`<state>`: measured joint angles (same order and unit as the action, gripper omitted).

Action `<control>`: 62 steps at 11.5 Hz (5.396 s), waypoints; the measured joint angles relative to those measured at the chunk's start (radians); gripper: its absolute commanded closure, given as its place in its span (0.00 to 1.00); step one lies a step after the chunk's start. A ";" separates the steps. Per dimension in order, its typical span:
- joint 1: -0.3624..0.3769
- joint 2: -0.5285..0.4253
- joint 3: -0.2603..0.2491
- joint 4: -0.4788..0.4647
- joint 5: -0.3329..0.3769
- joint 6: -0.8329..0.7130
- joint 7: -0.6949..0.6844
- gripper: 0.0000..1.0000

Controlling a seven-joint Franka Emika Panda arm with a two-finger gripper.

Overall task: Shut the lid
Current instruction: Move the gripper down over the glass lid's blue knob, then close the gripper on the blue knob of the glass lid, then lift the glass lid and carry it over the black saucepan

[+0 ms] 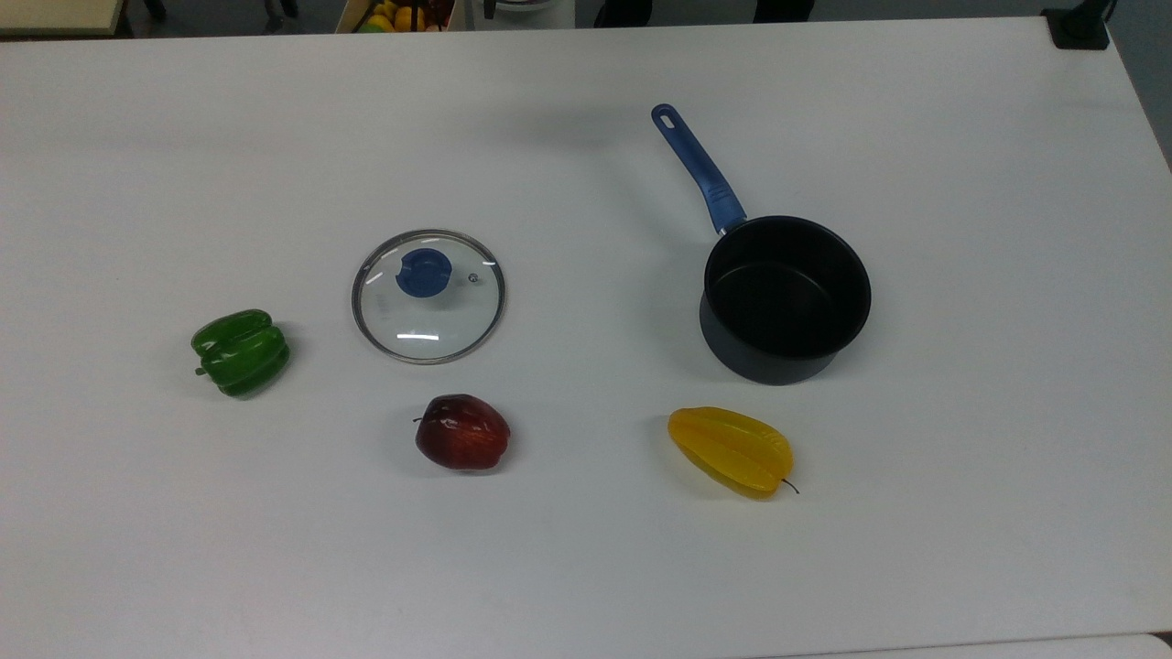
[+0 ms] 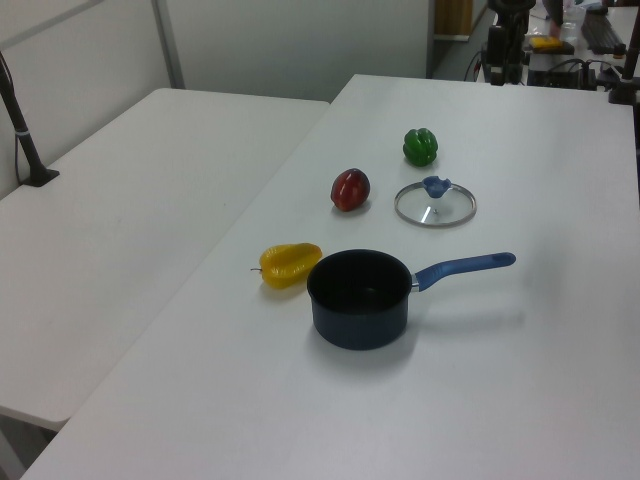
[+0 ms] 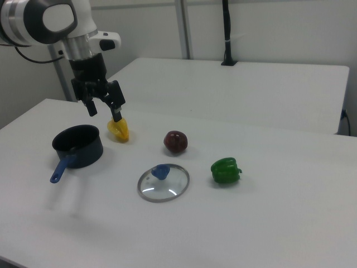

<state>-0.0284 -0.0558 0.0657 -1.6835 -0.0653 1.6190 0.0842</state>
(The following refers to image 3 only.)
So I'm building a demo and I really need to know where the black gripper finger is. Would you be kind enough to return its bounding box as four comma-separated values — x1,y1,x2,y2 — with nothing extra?
98,80,126,122
70,79,98,117

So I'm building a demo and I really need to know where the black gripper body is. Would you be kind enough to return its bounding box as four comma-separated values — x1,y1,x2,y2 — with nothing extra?
68,53,109,101

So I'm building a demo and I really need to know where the glass lid with blue knob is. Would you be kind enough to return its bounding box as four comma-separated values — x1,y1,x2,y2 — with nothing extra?
137,163,191,203

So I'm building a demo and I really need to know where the yellow plastic starfruit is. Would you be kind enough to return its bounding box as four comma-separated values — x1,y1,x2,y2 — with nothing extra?
107,117,131,142

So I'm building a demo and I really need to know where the red plastic apple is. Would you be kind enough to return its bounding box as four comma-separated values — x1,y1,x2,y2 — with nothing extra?
162,130,189,155

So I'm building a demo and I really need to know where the green plastic bell pepper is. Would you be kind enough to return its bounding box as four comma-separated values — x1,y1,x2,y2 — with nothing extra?
210,156,244,184

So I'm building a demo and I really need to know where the grey aluminium frame post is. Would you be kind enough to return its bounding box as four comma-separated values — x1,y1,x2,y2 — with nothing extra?
47,44,76,103

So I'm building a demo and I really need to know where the black pot with blue handle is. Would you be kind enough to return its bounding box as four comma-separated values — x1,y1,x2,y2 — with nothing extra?
50,124,104,184

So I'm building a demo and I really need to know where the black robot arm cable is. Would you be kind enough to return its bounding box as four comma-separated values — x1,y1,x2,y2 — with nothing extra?
14,45,64,63

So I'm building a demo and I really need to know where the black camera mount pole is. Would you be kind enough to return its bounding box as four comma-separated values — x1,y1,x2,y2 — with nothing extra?
220,0,238,66

